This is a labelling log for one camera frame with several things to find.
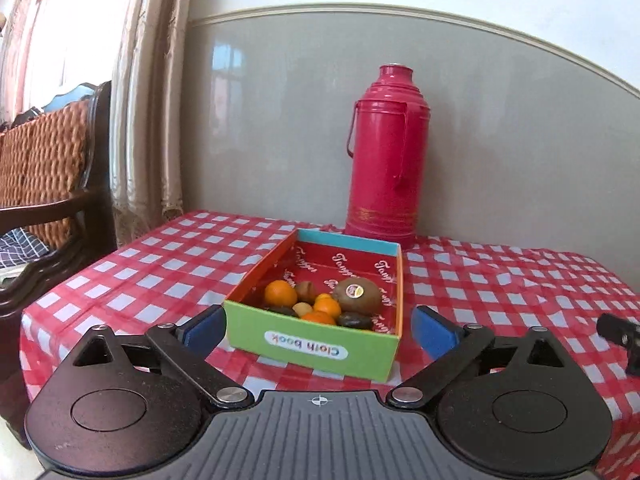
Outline red white checkered tablecloth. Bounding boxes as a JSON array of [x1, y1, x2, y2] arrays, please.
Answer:
[[18, 211, 639, 479]]

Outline dark brown fruit in box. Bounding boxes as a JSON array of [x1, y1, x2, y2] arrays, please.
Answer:
[[336, 312, 373, 330]]

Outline orange tangerine in box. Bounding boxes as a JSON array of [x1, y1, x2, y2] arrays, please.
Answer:
[[264, 280, 297, 308]]

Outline large brown kiwi with sticker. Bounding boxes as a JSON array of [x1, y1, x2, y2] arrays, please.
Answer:
[[331, 278, 383, 315]]

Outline small reddish fruit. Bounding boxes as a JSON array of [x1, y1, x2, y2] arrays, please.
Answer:
[[292, 301, 314, 318]]

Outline dark fruit on table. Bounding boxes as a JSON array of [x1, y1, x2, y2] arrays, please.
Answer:
[[294, 281, 318, 304]]

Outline orange tangerine on table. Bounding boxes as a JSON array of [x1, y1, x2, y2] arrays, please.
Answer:
[[300, 311, 336, 326]]

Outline orange tangerine far right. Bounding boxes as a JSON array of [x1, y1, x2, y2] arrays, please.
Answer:
[[314, 292, 333, 302]]

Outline colourful cardboard box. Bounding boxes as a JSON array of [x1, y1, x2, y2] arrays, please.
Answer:
[[224, 229, 404, 382]]

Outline dark wooden armchair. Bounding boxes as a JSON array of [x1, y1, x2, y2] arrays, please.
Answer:
[[1, 81, 116, 445]]

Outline blue plaid cloth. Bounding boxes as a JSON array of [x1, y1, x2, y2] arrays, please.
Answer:
[[0, 228, 50, 269]]

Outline pink thermos flask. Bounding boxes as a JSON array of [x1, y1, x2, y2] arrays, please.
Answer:
[[346, 64, 431, 247]]

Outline woven rattan seat cushion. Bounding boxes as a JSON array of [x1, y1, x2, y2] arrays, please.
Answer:
[[1, 99, 101, 250]]

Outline beige embroidered curtain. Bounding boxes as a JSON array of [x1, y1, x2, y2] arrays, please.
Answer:
[[110, 0, 190, 246]]

